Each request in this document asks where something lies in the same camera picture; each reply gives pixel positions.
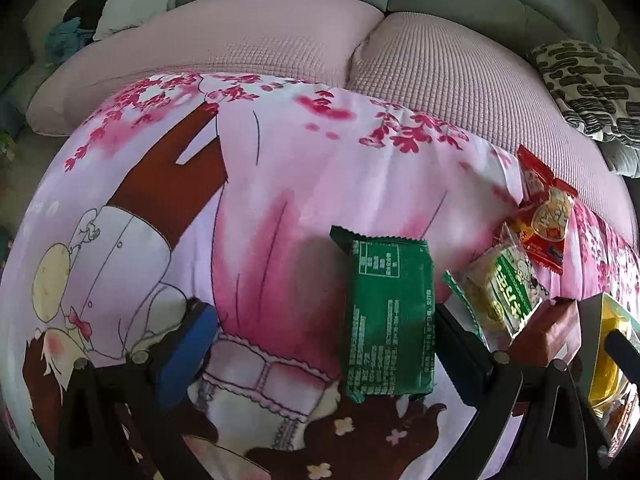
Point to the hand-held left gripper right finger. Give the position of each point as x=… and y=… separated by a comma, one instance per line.
x=462, y=355

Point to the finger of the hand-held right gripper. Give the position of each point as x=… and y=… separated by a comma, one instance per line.
x=625, y=346

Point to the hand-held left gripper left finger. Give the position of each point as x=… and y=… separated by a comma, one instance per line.
x=185, y=355

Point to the yellow snack packet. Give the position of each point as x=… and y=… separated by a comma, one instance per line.
x=607, y=375

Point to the dark green snack packet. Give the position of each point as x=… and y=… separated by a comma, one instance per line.
x=390, y=310

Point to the brown box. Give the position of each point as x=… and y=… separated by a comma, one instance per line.
x=547, y=332

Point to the green and clear pastry packet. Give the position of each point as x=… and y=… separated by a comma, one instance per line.
x=500, y=285

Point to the red packet with cream label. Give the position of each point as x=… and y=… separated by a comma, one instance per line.
x=547, y=225

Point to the grey cushion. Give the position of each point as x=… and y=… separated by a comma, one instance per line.
x=622, y=160

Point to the printed pink blanket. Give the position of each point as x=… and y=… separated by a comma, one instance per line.
x=300, y=160

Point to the black and white patterned pillow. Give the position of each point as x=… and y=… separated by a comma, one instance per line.
x=590, y=85

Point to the pink sofa cover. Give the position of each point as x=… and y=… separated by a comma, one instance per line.
x=280, y=35

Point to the teal cloth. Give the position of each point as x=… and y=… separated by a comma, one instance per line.
x=65, y=40

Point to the dark cloth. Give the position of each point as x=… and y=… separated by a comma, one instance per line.
x=87, y=7

